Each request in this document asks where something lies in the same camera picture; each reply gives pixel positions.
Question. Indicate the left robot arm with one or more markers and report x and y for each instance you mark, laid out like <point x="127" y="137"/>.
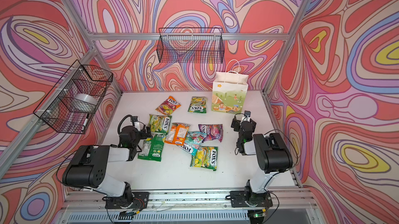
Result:
<point x="88" y="169"/>

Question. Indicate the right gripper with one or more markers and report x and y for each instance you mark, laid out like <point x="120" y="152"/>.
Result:
<point x="243" y="124"/>

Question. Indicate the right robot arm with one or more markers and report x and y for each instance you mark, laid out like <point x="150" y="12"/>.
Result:
<point x="273" y="158"/>

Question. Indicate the black wire basket back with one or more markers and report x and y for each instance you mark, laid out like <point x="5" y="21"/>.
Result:
<point x="190" y="45"/>

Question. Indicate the teal Fox's mint blossom bag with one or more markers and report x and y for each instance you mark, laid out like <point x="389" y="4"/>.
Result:
<point x="193" y="141"/>

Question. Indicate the dark green Fox's bag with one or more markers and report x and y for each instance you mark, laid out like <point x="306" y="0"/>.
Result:
<point x="153" y="148"/>

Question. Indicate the green Fox's spring tea bag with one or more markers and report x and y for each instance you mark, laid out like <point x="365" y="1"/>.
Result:
<point x="205" y="157"/>

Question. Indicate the marker pen in basket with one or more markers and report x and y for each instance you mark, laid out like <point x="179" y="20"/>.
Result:
<point x="84" y="125"/>

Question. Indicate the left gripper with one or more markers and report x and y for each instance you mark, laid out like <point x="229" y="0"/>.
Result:
<point x="146" y="132"/>

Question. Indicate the red orange Fox's fruits bag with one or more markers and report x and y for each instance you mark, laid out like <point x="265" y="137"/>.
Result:
<point x="168" y="106"/>

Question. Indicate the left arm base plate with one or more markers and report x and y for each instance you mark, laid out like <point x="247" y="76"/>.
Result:
<point x="132" y="200"/>

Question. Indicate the yellow green Fox's bag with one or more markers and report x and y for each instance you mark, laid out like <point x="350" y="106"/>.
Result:
<point x="159" y="123"/>

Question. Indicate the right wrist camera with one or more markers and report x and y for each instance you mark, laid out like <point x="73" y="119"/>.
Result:
<point x="247" y="114"/>

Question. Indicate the green Fox's bag far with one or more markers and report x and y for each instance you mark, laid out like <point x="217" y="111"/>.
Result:
<point x="198" y="105"/>

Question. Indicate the white tape roll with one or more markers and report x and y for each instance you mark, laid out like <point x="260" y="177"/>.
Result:
<point x="84" y="103"/>

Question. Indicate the purple Fox's berries bag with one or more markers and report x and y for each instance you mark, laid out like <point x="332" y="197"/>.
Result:
<point x="212" y="131"/>

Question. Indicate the black wire basket left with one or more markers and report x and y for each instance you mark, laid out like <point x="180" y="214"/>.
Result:
<point x="59" y="114"/>

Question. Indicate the illustrated paper gift bag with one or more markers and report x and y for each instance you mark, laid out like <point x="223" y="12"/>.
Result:
<point x="230" y="89"/>

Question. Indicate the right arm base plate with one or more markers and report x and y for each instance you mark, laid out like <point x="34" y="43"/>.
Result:
<point x="241" y="199"/>

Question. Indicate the black wire basket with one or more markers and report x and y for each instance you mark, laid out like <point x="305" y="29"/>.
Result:
<point x="190" y="45"/>
<point x="59" y="114"/>

